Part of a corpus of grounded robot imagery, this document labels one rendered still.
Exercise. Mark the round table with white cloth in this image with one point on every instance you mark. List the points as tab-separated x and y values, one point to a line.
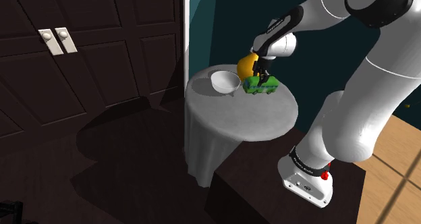
243	114

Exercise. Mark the green toy bus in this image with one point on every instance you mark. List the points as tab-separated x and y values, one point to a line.
255	84

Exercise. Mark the orange round object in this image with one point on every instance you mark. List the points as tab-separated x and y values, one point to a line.
245	67

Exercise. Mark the dark robot stand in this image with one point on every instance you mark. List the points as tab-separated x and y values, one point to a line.
276	183

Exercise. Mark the dark double door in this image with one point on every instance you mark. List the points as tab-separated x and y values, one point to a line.
88	52

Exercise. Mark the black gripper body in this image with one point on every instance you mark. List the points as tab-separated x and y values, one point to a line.
260	66

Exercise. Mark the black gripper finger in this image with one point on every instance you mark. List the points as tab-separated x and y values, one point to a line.
262	79

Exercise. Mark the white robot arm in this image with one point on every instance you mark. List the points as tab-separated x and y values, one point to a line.
368	95

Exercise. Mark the white bowl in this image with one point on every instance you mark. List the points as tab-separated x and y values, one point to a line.
224	82

